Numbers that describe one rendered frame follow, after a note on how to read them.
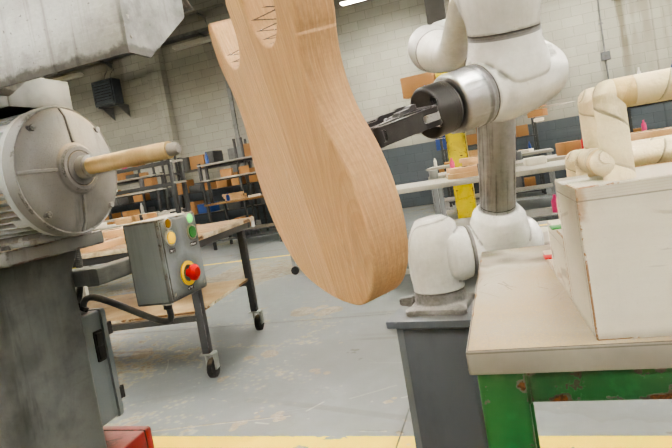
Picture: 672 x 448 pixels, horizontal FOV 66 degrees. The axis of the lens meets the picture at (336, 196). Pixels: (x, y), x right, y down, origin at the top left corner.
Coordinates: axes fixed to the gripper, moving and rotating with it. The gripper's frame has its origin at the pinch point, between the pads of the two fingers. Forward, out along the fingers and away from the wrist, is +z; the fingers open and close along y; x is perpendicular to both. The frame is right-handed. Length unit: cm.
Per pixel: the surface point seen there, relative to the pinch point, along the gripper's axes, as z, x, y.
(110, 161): 23.4, 7.2, 43.5
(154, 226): 20, -10, 64
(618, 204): -21.3, -13.7, -23.3
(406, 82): -224, -4, 326
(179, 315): 17, -96, 276
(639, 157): -37.8, -13.9, -14.3
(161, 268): 22, -19, 63
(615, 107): -24.8, -3.9, -22.6
